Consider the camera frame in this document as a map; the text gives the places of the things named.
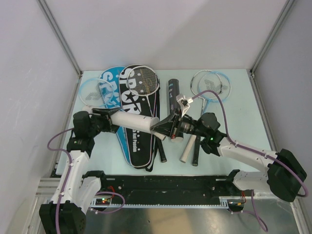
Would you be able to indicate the white racket on black bag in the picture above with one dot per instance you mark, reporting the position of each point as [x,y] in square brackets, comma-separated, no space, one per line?
[142,82]

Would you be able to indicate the right circuit board with wires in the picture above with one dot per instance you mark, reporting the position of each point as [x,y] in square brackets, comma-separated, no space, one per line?
[236,207]

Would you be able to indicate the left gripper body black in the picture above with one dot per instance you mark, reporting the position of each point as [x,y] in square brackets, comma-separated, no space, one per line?
[100,124]

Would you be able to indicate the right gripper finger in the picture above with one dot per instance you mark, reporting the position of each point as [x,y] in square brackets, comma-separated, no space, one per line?
[173,118]
[164,128]

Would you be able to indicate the black shuttlecock tube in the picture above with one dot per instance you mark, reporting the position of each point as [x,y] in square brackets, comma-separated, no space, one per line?
[173,91]

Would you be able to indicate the frame post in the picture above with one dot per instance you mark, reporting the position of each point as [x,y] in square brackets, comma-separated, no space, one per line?
[277,26]
[59,35]

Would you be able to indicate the left frame post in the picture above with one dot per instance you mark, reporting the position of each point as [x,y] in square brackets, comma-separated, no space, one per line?
[59,35]

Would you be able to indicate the white shuttlecock tube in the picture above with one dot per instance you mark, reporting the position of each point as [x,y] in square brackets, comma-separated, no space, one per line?
[129,120]

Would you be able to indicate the left circuit board with wires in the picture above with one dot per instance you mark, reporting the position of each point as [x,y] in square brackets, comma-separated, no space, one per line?
[105,199]

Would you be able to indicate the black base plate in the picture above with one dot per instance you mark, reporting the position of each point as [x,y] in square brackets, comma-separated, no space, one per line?
[158,187]

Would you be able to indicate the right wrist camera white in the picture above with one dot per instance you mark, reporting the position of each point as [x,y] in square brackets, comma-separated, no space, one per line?
[184,103]

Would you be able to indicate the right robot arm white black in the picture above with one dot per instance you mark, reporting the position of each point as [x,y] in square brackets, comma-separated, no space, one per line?
[279,172]

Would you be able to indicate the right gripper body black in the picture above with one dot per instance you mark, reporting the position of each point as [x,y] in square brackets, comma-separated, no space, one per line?
[189,126]

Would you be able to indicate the light blue racket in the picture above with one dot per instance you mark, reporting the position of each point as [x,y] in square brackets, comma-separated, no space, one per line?
[224,91]
[90,95]

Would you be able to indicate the circuit board with wires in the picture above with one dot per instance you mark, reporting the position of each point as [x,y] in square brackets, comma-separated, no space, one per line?
[236,207]
[105,199]

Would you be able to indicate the blue racket bag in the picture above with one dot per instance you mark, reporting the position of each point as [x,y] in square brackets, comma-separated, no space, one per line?
[112,75]

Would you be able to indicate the white racket right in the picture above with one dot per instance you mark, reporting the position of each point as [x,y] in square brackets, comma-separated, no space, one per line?
[203,80]

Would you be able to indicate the aluminium frame rail front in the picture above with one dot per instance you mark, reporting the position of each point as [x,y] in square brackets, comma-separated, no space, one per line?
[146,202]

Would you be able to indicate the right frame post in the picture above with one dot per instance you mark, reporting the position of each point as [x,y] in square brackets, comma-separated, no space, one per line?
[277,26]

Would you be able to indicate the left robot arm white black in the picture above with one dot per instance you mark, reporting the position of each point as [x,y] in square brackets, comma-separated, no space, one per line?
[66,211]

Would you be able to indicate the black racket bag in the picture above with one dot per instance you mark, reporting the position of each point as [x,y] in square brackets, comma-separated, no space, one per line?
[137,147]

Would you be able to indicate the white racket black grip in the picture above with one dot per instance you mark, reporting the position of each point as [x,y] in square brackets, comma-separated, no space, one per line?
[107,91]

